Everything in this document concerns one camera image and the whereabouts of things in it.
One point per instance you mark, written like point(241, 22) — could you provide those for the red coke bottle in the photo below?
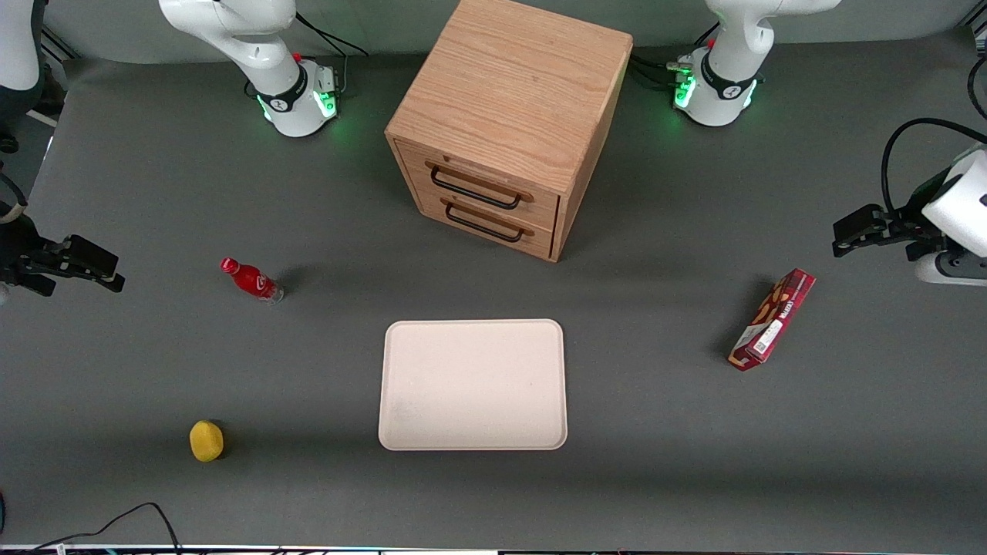
point(253, 281)

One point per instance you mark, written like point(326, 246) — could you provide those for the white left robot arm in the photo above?
point(725, 100)

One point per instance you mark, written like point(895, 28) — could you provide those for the yellow lemon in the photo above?
point(207, 441)

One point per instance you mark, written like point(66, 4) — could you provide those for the grey table mat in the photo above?
point(694, 478)

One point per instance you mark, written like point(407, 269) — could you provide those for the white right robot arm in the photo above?
point(297, 100)

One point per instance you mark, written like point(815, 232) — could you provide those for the wooden drawer cabinet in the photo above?
point(517, 85)

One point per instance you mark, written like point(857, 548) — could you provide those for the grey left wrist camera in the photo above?
point(952, 268)

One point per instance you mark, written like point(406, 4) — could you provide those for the red snack box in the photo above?
point(773, 320)

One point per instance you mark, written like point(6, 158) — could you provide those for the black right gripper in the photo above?
point(17, 254)

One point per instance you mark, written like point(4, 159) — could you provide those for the beige plastic tray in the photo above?
point(474, 385)

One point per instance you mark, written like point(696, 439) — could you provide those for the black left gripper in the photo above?
point(907, 224)

